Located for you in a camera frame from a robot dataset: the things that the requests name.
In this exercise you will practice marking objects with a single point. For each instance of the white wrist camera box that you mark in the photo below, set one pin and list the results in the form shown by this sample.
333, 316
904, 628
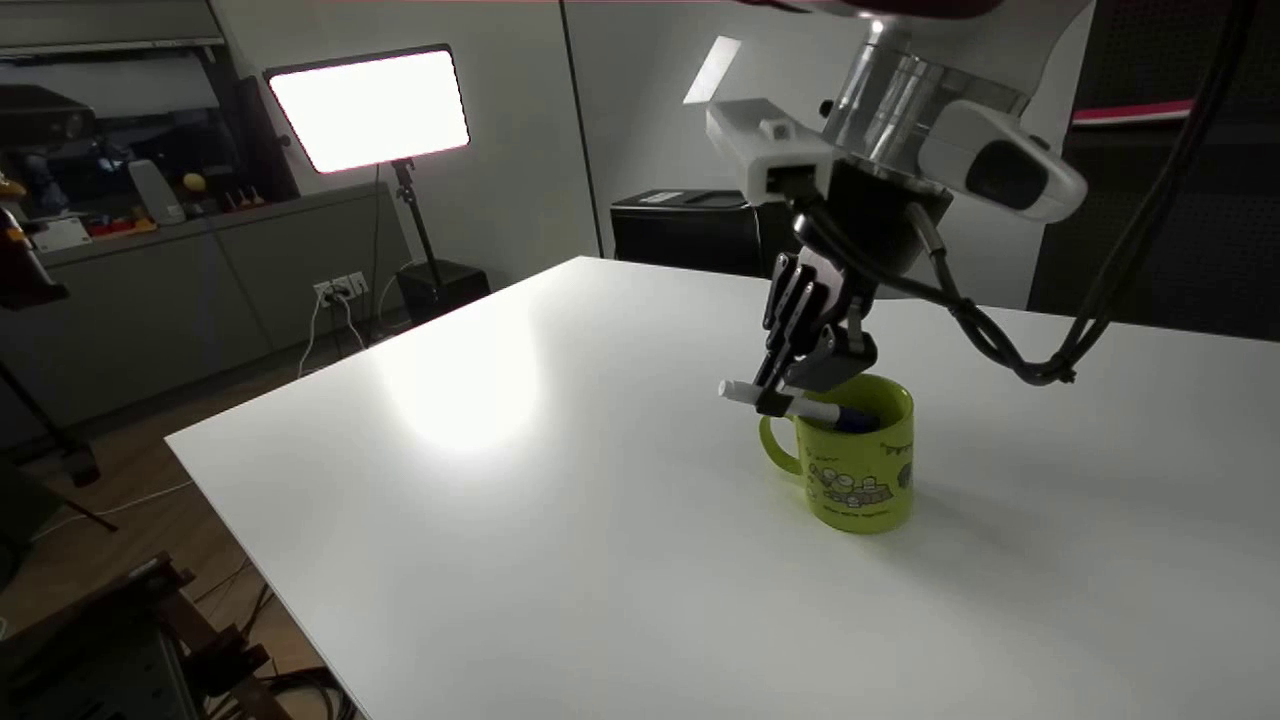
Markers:
766, 147

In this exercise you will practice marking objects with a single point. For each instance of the dark shelf unit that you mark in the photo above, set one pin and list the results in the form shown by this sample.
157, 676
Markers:
1200, 266

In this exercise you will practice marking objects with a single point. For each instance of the black low cabinet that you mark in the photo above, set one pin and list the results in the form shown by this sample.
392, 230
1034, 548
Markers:
681, 230

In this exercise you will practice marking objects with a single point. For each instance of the white power strip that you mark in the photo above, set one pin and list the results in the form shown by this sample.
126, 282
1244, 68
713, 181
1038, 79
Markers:
340, 284

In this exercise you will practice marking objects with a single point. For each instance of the bright LED light panel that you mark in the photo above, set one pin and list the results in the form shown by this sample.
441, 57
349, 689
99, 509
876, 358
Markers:
366, 106

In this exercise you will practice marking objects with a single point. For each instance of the black light stand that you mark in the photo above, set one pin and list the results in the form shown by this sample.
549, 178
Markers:
417, 222

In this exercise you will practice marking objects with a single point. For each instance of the white bottle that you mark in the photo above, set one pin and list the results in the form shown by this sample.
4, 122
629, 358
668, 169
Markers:
152, 190

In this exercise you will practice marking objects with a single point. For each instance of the grey overhead shelf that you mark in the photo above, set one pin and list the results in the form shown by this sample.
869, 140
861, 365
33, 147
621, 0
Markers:
105, 24

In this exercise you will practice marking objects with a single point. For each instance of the black stand base weight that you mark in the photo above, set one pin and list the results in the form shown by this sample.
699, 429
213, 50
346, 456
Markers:
446, 284

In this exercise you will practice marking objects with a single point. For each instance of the green mug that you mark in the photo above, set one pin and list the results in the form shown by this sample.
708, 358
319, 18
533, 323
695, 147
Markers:
861, 481

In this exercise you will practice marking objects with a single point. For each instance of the grey counter cabinet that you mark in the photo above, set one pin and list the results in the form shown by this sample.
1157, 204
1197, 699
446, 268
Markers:
174, 300

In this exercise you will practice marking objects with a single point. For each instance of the black tripod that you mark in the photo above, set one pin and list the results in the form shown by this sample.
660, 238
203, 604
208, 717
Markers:
33, 284

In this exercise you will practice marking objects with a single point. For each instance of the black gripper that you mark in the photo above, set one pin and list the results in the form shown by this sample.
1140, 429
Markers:
873, 222

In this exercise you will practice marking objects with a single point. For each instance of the pink book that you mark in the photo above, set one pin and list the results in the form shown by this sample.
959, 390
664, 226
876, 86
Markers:
1132, 115

